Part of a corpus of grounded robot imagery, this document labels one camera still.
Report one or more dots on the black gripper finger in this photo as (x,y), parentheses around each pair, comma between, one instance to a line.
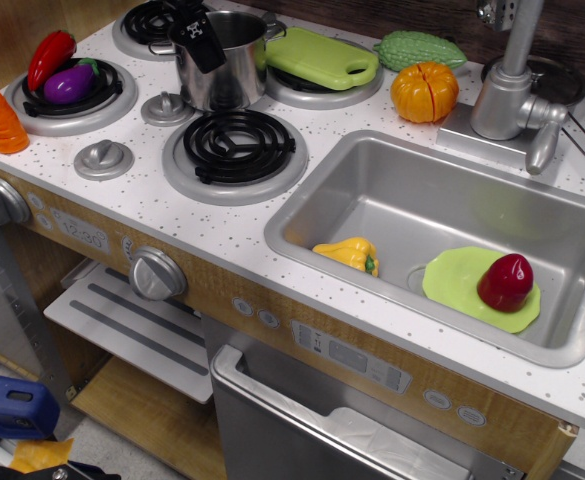
(192,29)

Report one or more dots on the stainless steel pot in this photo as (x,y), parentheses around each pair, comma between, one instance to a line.
(241,81)

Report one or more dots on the back left black burner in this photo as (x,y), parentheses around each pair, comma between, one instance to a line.
(142,32)

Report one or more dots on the black burner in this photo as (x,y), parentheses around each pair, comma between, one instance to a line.
(142,32)
(234,158)
(111,96)
(299,93)

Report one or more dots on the upper silver stovetop knob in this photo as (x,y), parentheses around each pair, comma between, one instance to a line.
(166,110)

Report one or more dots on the silver stovetop knob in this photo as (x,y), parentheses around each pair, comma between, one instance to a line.
(166,110)
(103,160)

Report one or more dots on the front left black burner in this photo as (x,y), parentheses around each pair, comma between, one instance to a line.
(111,96)

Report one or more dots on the back right black burner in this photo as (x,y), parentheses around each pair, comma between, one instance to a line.
(299,93)

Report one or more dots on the green plastic cutting board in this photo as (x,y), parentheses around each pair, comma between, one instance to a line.
(325,61)

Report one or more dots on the purple toy eggplant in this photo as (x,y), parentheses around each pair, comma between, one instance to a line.
(73,84)

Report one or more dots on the red toy chili pepper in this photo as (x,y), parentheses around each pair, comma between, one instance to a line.
(52,52)

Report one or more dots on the front right black burner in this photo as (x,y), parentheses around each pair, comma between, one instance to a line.
(234,158)

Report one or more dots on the lower silver stovetop knob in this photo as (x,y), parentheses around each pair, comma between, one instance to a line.
(103,160)

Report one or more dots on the green toy bitter gourd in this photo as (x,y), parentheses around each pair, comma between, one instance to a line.
(401,49)

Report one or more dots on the orange toy carrot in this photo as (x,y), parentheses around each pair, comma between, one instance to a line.
(13,136)

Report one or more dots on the orange toy pumpkin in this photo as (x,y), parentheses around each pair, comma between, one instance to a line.
(425,92)

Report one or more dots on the right silver oven knob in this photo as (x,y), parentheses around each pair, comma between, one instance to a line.
(154,276)

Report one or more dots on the silver oven knob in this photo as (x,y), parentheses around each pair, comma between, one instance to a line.
(154,276)
(13,208)

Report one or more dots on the left silver oven knob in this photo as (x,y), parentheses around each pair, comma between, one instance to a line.
(13,208)

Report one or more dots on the yellow toy bell pepper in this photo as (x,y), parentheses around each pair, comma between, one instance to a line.
(356,252)

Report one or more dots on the white oven rack shelf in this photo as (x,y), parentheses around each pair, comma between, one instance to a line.
(162,339)

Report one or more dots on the silver toy faucet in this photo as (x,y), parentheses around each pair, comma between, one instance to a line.
(456,132)

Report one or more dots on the open oven door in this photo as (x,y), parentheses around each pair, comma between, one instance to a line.
(26,343)

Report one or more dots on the light green plastic plate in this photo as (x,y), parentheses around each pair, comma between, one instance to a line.
(451,279)

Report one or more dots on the silver dishwasher door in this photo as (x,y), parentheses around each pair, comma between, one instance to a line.
(280,419)

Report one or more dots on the silver toy sink basin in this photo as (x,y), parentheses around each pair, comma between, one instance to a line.
(413,203)

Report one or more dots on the blue clamp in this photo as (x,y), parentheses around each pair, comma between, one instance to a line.
(28,410)

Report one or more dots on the yellow cloth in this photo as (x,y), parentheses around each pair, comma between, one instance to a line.
(35,455)

